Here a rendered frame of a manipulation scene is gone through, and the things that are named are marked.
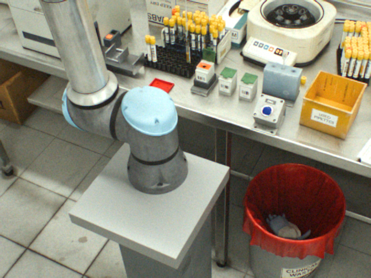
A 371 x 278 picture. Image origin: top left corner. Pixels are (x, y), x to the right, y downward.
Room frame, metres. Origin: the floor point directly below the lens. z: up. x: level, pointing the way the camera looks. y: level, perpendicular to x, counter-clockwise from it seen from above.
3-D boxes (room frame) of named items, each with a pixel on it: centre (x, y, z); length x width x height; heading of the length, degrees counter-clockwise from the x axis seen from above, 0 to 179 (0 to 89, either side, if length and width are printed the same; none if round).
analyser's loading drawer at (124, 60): (1.30, 0.21, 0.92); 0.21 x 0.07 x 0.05; 60
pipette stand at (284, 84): (1.11, -0.29, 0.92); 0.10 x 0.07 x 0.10; 62
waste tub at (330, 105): (1.00, -0.41, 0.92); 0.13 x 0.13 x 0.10; 57
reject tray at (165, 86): (1.17, 0.07, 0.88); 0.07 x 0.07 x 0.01; 60
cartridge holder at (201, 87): (1.17, -0.07, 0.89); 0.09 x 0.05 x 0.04; 149
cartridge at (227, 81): (1.15, -0.14, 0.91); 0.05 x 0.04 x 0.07; 150
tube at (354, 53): (1.15, -0.50, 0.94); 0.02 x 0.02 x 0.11
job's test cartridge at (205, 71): (1.17, -0.07, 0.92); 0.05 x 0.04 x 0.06; 149
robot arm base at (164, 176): (0.81, 0.07, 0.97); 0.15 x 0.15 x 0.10
